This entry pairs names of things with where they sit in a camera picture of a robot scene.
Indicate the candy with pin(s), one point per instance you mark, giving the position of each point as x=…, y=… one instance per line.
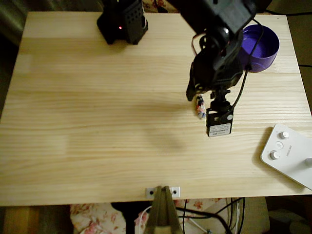
x=200, y=108

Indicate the white metal bracket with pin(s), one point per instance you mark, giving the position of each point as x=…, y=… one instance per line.
x=177, y=189

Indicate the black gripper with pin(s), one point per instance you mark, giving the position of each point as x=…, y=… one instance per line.
x=194, y=84

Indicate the white lamp base with knobs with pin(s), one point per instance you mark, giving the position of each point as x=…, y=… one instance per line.
x=290, y=158

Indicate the olive fabric curtain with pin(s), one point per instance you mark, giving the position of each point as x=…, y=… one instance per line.
x=12, y=14

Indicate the purple plastic bowl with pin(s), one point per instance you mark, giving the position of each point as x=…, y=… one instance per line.
x=265, y=48

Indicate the black wrist camera with label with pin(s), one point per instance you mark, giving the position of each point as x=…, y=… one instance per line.
x=219, y=122

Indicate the floral cloth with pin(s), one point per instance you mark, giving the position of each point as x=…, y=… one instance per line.
x=92, y=219
x=152, y=5

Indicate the black table leg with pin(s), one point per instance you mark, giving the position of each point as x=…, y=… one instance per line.
x=129, y=219

